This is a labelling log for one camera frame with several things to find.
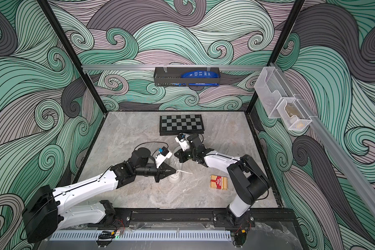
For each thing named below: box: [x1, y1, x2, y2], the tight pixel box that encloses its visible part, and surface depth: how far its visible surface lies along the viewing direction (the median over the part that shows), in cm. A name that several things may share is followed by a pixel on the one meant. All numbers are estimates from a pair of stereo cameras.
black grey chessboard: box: [159, 114, 205, 136], surface depth 109 cm
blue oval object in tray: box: [180, 70, 220, 79], surface depth 94 cm
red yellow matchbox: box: [209, 174, 229, 191], surface depth 85 cm
